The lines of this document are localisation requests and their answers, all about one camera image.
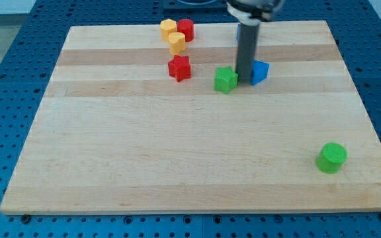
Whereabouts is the blue triangle block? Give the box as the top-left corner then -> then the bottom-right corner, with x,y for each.
251,60 -> 270,86

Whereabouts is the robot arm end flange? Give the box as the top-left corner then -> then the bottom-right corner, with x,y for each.
226,0 -> 285,26

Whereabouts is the red star block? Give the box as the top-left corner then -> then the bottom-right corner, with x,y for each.
168,55 -> 191,82

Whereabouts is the green star block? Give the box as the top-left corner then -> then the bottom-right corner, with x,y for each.
214,66 -> 238,95

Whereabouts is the light wooden board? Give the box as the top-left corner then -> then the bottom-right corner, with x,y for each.
0,20 -> 381,215

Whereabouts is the yellow heart block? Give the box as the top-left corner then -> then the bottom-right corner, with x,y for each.
168,32 -> 186,55

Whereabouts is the red cylinder block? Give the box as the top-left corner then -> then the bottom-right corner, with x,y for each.
177,19 -> 194,42

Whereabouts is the yellow hexagon block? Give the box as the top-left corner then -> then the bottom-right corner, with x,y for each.
159,19 -> 177,42

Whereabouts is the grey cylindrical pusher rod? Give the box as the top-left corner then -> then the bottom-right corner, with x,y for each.
235,23 -> 259,85

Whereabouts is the green cylinder block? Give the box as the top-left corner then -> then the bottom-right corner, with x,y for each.
316,142 -> 348,174

